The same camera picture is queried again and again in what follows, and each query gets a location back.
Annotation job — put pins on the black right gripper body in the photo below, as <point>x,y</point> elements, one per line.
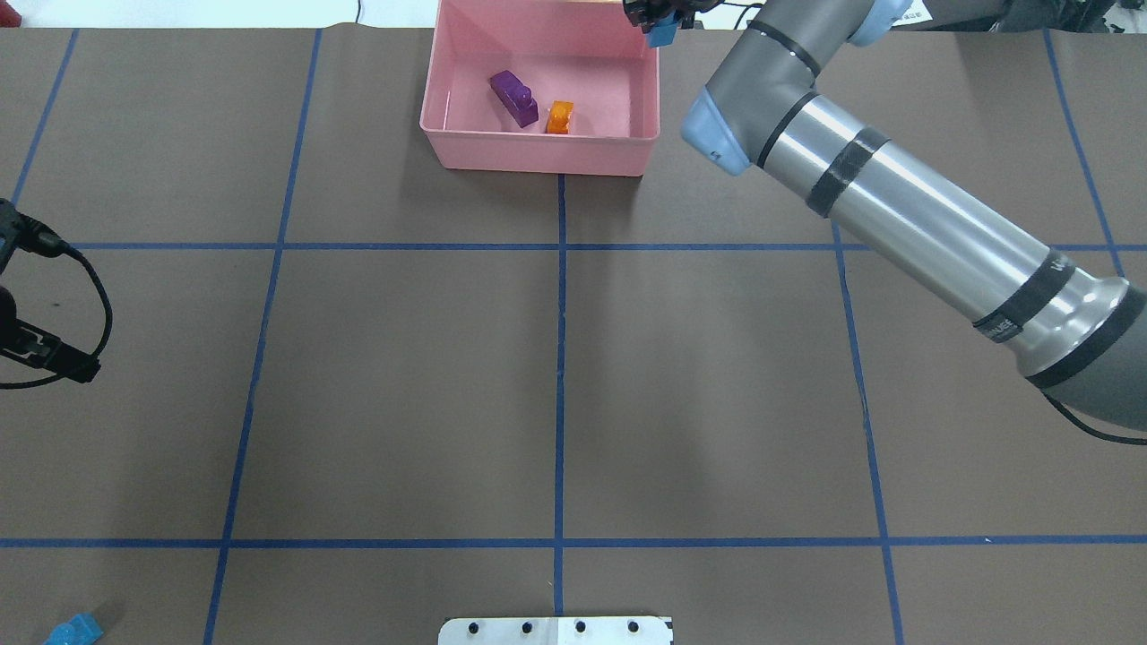
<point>651,11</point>

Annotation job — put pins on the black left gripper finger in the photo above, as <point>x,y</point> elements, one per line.
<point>48,353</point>

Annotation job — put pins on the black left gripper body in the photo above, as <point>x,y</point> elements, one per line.
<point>7,315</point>

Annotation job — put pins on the small blue toy block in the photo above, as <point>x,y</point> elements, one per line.
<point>662,33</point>

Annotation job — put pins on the orange toy block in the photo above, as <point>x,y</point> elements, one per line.
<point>559,117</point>

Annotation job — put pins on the purple toy block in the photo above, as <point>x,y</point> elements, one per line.
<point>516,97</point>

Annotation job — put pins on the long blue toy block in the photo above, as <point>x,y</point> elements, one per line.
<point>81,629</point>

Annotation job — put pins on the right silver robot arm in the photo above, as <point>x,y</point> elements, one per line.
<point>1077,339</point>

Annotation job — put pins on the pink plastic box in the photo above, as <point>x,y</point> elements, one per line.
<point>585,52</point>

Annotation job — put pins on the metal base plate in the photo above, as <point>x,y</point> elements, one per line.
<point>606,629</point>

